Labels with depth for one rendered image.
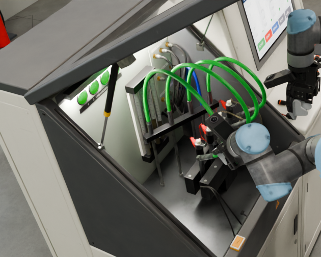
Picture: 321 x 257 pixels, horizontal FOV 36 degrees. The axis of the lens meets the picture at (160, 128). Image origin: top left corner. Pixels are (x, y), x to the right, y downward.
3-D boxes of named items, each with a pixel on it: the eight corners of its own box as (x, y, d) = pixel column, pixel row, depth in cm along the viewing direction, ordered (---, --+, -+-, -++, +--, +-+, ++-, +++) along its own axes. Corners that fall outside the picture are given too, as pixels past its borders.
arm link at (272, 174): (311, 182, 118) (289, 141, 119) (273, 203, 115) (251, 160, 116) (295, 185, 125) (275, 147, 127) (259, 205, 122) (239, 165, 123)
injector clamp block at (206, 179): (212, 213, 182) (208, 184, 172) (188, 205, 187) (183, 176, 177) (250, 155, 202) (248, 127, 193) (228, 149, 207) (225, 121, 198)
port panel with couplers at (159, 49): (167, 114, 197) (154, 46, 178) (160, 112, 198) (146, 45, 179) (183, 96, 205) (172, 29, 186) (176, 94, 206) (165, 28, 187)
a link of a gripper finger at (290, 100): (290, 115, 150) (291, 92, 145) (286, 114, 151) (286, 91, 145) (296, 106, 153) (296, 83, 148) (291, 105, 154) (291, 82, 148)
